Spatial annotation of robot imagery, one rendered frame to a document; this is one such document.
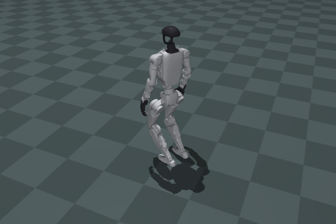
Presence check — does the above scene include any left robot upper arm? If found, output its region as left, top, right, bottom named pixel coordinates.
left=149, top=53, right=163, bottom=87

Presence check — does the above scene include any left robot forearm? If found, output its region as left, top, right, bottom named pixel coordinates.
left=141, top=78, right=153, bottom=102

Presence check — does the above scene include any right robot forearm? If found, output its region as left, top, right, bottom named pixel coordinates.
left=179, top=74, right=191, bottom=89

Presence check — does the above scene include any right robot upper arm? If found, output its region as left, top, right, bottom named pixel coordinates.
left=181, top=48, right=192, bottom=76

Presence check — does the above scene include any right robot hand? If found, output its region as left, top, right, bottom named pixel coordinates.
left=174, top=85, right=186, bottom=95

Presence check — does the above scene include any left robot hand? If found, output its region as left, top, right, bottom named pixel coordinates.
left=140, top=100, right=148, bottom=116

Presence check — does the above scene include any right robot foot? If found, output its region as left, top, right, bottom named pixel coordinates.
left=172, top=146, right=188, bottom=158

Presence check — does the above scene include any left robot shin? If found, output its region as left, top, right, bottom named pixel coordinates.
left=149, top=128, right=172, bottom=162

